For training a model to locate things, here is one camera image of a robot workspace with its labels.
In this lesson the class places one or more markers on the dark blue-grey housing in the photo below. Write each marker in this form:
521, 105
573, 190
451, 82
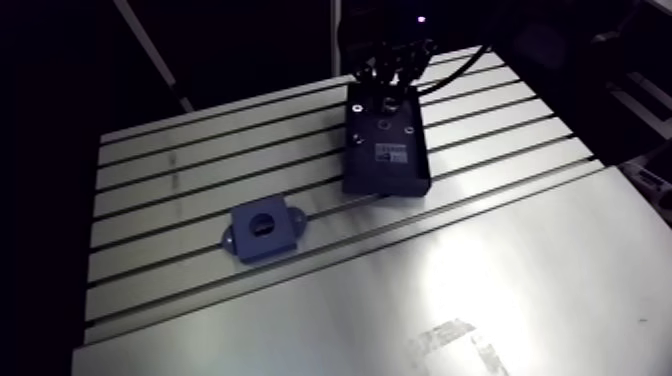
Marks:
262, 228

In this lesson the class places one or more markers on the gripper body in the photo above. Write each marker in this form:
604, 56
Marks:
386, 36

